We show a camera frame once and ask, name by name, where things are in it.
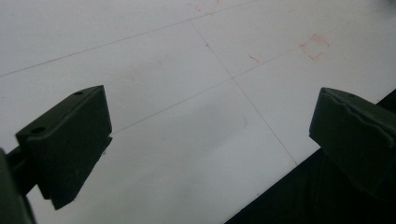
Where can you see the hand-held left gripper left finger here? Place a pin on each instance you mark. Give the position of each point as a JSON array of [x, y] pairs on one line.
[[65, 140]]

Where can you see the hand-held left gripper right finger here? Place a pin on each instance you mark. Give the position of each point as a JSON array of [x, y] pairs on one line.
[[355, 140]]

